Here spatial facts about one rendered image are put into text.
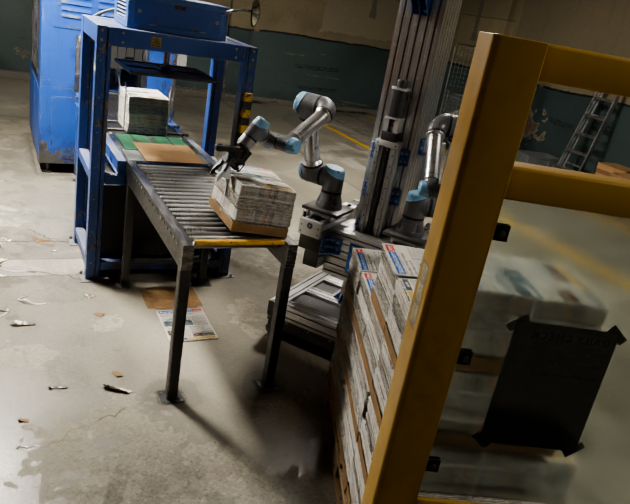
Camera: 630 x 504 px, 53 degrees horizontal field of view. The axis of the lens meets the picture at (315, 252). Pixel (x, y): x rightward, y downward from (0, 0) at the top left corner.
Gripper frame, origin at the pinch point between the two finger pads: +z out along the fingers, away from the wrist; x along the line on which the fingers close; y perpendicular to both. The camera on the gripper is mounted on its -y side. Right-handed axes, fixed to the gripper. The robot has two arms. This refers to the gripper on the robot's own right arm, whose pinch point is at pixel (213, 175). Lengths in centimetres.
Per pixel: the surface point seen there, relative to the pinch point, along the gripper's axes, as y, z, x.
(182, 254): 0.0, 33.8, -27.9
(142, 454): 28, 107, -62
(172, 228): -2.7, 30.1, -7.9
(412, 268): 31, -22, -113
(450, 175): -47, -34, -194
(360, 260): 58, -13, -53
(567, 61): -50, -59, -201
